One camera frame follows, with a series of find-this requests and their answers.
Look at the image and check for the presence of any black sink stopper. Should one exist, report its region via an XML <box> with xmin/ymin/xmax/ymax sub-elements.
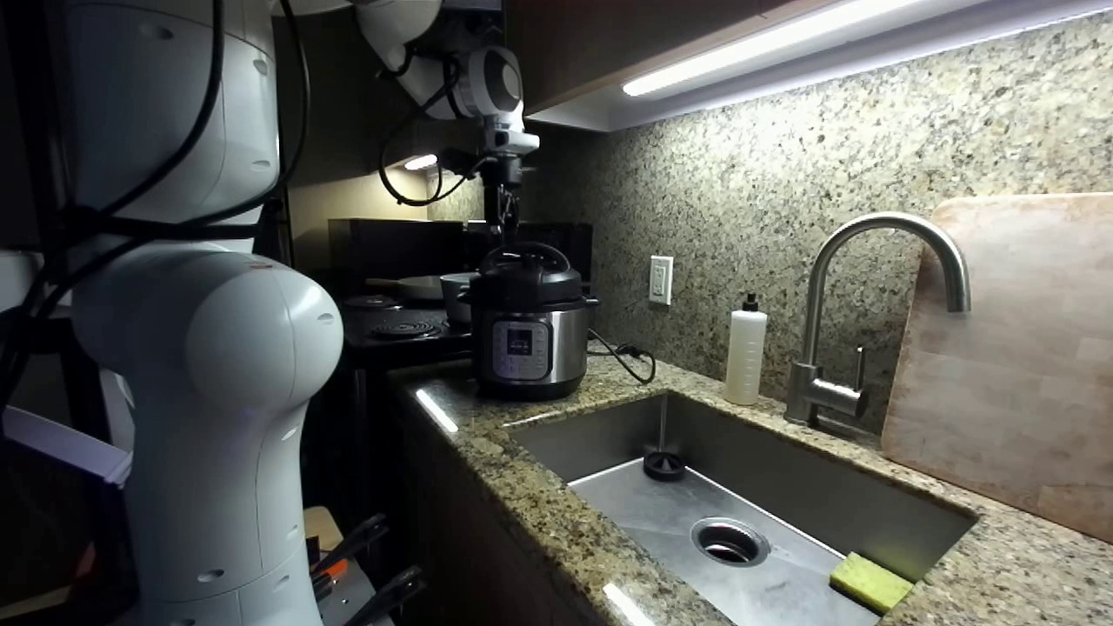
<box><xmin>640</xmin><ymin>446</ymin><xmax>690</xmax><ymax>482</ymax></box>

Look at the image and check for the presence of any yellow green sponge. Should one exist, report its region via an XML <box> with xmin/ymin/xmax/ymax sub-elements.
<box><xmin>828</xmin><ymin>548</ymin><xmax>919</xmax><ymax>617</ymax></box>

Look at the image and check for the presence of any under cabinet light strip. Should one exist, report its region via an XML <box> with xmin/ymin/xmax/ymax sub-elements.
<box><xmin>621</xmin><ymin>0</ymin><xmax>1113</xmax><ymax>104</ymax></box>

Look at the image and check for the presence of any white wall outlet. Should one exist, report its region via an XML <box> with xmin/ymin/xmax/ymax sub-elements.
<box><xmin>648</xmin><ymin>251</ymin><xmax>677</xmax><ymax>311</ymax></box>

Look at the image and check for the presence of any stainless steel rice cooker base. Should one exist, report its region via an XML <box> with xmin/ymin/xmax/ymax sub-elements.
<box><xmin>468</xmin><ymin>291</ymin><xmax>603</xmax><ymax>402</ymax></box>

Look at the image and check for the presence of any black rice cooker lid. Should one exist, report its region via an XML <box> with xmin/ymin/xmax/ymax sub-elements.
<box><xmin>468</xmin><ymin>237</ymin><xmax>588</xmax><ymax>313</ymax></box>

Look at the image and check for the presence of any black stove top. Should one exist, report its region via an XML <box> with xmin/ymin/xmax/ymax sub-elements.
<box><xmin>326</xmin><ymin>215</ymin><xmax>597</xmax><ymax>376</ymax></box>

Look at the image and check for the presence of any round sink drain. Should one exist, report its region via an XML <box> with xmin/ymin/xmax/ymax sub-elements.
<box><xmin>691</xmin><ymin>517</ymin><xmax>774</xmax><ymax>570</ymax></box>

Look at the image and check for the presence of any black red-tipped tool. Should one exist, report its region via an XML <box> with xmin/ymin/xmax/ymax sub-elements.
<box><xmin>308</xmin><ymin>511</ymin><xmax>429</xmax><ymax>626</ymax></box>

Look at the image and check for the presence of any black cooker power cord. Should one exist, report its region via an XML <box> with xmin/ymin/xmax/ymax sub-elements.
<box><xmin>585</xmin><ymin>333</ymin><xmax>662</xmax><ymax>386</ymax></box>

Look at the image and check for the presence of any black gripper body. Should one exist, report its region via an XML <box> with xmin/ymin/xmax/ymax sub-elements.
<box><xmin>480</xmin><ymin>150</ymin><xmax>530</xmax><ymax>223</ymax></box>

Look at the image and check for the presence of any wooden cutting board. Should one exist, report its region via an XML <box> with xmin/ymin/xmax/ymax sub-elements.
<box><xmin>880</xmin><ymin>189</ymin><xmax>1113</xmax><ymax>545</ymax></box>

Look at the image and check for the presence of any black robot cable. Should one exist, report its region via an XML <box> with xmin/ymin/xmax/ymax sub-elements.
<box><xmin>377</xmin><ymin>137</ymin><xmax>492</xmax><ymax>208</ymax></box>

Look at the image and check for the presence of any curved steel faucet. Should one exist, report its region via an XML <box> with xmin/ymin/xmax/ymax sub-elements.
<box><xmin>782</xmin><ymin>212</ymin><xmax>974</xmax><ymax>434</ymax></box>

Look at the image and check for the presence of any white soap bottle black cap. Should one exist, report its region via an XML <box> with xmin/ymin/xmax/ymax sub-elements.
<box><xmin>724</xmin><ymin>291</ymin><xmax>774</xmax><ymax>412</ymax></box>

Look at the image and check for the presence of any stainless steel sink basin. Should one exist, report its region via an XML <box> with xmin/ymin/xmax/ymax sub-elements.
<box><xmin>505</xmin><ymin>386</ymin><xmax>983</xmax><ymax>626</ymax></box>

